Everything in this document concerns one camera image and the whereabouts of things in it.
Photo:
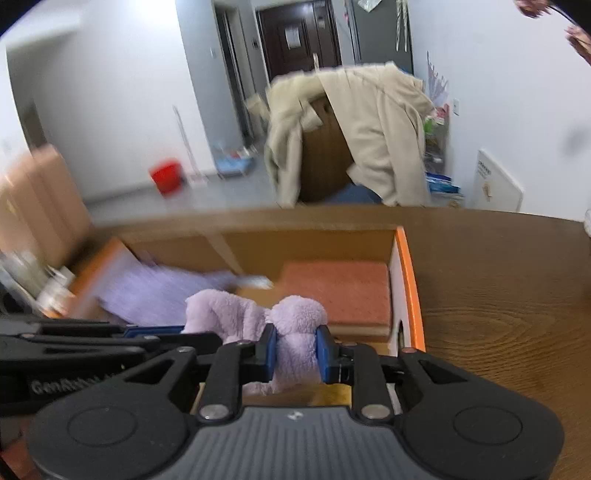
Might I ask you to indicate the red bucket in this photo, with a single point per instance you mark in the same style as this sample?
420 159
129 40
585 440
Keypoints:
166 177

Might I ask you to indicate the blue seat cushion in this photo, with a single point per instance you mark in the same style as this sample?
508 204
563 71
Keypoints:
355 194

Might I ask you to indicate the folded patterned umbrella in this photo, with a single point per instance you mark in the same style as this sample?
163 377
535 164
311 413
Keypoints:
401 23

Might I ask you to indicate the orange-edged cardboard box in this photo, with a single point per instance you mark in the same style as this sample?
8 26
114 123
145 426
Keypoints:
408 286

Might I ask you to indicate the grey refrigerator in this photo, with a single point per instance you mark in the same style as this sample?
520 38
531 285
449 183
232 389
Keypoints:
378 32

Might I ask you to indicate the small white bottle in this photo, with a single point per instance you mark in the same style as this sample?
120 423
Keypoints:
588 221

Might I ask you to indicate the pink layered cake sponge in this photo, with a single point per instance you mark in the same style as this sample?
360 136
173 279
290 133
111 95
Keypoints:
337 290

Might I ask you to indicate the blue pet feeding stand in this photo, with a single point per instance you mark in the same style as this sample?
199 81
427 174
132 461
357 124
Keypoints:
233 164

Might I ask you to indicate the white paper sheet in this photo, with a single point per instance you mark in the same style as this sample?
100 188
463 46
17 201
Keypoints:
292 38

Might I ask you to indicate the paper note on refrigerator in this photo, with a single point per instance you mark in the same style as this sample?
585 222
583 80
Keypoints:
369 3

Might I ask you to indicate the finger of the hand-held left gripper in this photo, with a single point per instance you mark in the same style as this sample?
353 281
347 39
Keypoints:
115 347
152 330

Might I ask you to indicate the purple knitted pouch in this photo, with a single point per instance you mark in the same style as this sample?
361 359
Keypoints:
152 290

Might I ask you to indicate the pink suitcase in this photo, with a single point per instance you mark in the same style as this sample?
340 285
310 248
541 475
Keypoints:
41 203

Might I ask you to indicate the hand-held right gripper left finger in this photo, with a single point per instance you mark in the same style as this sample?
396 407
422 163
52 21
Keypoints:
270 355

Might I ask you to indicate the clear plastic bag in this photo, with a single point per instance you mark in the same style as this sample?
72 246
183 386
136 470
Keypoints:
27 281

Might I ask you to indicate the dark side door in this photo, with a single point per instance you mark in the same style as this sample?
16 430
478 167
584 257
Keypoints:
233 69

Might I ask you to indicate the beige jacket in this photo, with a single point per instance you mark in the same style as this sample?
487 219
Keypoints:
383 138

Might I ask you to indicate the brown wooden chair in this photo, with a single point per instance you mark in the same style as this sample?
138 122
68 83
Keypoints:
323 157

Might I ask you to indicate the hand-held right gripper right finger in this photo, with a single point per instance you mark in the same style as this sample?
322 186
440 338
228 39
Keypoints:
325 357

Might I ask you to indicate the storage rack with items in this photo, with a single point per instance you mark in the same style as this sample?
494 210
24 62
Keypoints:
441 161

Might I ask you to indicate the dark brown entrance door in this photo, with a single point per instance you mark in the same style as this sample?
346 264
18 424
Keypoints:
304 41

